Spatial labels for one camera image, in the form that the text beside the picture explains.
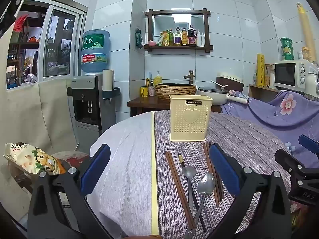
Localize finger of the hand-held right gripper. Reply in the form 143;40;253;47
275;149;307;180
298;134;319;155

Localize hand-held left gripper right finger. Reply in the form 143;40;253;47
207;144;292;239

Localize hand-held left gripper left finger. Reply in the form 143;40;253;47
27;144;114;239

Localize large metal spoon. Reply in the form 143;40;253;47
184;172;216;239

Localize small metal spoon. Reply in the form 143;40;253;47
182;166;197;217

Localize black chopstick with gold band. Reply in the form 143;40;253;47
178;154;207;232

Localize cream plastic utensil basket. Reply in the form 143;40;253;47
169;95;213;142

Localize white table cloth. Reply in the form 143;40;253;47
87;111;160;238

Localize purple floral cloth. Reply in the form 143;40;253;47
220;91;319;170

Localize purple striped table mat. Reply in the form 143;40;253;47
153;110;293;239

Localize yellow tape strip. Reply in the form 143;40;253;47
150;112;160;236

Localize white kettle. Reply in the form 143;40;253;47
305;72;319;95

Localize grey water dispenser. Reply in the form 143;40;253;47
70;74;117;152

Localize printed snack bag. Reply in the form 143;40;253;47
3;142;67;176

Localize wooden shelf box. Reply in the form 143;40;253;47
248;84;280;103

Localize white microwave oven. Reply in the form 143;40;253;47
273;60;316;93

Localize white electric pan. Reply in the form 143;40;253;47
197;86;250;106

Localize beige cloth cover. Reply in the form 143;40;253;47
0;79;78;205

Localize blue-grey cup holder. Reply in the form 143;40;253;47
101;87;121;104

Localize dark wooden cabinet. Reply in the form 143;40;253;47
127;96;222;117

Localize brown pot with white lid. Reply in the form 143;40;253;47
215;72;244;93

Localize yellow patterned roll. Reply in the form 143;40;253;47
256;53;265;86

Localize woven basket sink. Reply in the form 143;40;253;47
155;83;197;102

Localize white paper cup stack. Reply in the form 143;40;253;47
102;69;114;91

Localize bamboo style faucet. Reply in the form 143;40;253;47
184;70;195;85

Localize green instant noodle cups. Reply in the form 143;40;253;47
280;37;293;61

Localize blue water jug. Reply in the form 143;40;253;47
80;29;111;74

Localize sliding glass window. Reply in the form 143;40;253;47
7;0;88;90

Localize dark soy sauce bottle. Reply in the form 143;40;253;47
187;25;197;47

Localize green hanging packet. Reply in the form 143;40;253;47
135;27;145;48

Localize purple label sauce bottle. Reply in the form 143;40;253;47
174;26;182;46

